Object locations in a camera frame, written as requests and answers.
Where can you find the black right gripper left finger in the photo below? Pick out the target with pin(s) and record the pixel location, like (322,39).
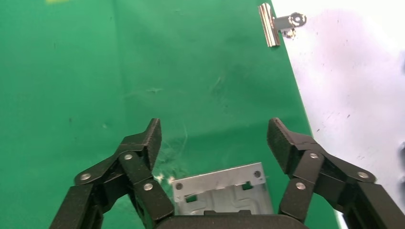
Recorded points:
(139,164)

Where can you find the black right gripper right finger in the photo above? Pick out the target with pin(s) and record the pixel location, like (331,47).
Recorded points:
(303,164)

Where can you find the metal bracket with curved flange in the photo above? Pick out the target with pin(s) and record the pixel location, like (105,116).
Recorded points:
(221,189)

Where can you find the green cloth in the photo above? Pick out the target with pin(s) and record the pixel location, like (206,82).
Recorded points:
(95,79)

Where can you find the silver binder clip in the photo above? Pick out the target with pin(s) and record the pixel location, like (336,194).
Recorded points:
(269,28)

